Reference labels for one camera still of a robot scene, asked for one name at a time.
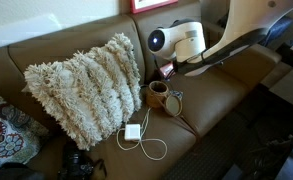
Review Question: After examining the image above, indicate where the brown woven bag with lid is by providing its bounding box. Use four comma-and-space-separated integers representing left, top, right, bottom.
145, 80, 184, 118

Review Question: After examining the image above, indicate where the blue white patterned tile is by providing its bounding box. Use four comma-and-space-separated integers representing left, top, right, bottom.
169, 89, 184, 101

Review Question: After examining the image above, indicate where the white power adapter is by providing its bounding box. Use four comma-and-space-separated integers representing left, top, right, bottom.
124, 123, 142, 142

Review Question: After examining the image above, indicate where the white charger cable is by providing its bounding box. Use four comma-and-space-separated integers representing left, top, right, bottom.
115, 84, 169, 162

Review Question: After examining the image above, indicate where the floral patterned pillow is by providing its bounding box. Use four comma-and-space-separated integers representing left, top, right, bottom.
0, 87, 50, 171

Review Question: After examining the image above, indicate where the black robot cable sleeve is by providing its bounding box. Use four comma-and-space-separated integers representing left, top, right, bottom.
174, 28, 270, 76

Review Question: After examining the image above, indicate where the blue fabric bag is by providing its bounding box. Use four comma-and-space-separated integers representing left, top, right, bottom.
262, 16, 293, 47

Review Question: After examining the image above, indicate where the black equipment stand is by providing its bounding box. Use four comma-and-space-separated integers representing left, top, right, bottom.
249, 133, 293, 180

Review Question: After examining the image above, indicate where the cream shaggy pillow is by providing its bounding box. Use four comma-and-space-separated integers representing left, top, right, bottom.
23, 32, 144, 151

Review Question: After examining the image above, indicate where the black camera with strap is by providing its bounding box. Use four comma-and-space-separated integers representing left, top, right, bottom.
57, 141, 108, 180

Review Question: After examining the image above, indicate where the red framed picture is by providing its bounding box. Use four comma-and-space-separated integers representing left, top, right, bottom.
129, 0, 179, 15

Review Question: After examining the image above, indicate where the pink wipes pack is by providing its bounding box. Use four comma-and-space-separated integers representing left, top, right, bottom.
159, 61, 176, 80

